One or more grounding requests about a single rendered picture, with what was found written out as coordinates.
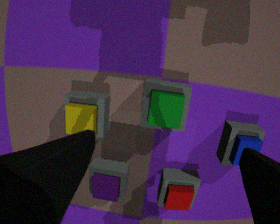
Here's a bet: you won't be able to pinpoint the green button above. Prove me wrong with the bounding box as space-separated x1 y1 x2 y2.
140 79 192 132

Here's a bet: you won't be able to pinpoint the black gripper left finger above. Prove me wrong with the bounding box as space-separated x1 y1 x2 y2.
0 129 96 224

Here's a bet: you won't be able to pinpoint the yellow button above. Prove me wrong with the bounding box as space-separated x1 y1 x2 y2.
63 89 111 141

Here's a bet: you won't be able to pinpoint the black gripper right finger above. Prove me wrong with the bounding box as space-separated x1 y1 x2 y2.
238 148 280 224

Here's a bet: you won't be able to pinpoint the blue button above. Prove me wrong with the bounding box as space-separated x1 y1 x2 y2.
216 120 265 167

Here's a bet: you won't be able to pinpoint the red button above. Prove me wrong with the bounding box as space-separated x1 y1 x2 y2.
157 168 201 210

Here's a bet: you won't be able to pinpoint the purple button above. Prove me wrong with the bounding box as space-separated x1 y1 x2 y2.
88 157 129 202

